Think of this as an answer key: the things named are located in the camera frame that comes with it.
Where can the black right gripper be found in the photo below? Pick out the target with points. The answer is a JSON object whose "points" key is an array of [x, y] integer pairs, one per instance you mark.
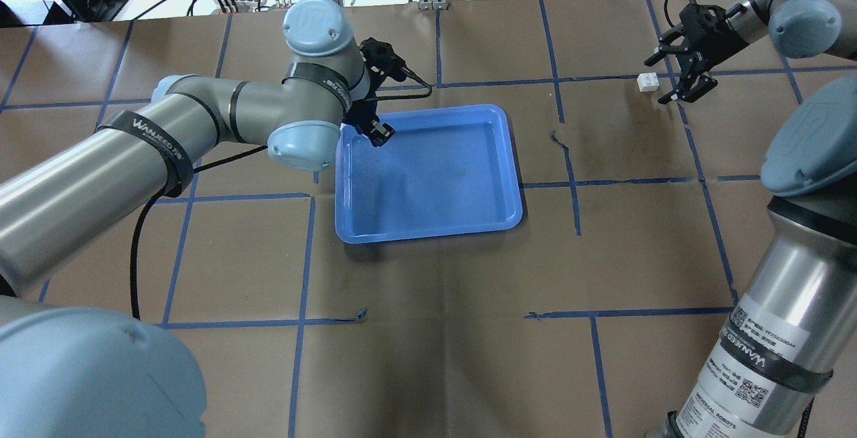
{"points": [[714, 33]]}

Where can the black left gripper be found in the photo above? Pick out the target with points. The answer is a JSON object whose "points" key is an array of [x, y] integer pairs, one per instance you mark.
{"points": [[359, 114]]}

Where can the white block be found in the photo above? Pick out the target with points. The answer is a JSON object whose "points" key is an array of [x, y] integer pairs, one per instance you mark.
{"points": [[648, 82]]}

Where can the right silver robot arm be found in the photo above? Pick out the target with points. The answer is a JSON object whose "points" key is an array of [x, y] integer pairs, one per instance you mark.
{"points": [[776, 350]]}

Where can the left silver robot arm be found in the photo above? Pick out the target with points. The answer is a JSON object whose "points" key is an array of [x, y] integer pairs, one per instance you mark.
{"points": [[89, 372]]}

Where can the blue plastic tray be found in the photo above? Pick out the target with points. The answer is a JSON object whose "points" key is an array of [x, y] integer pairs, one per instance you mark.
{"points": [[445, 171]]}

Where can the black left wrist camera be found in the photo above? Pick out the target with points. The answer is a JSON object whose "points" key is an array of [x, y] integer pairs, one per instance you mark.
{"points": [[383, 63]]}

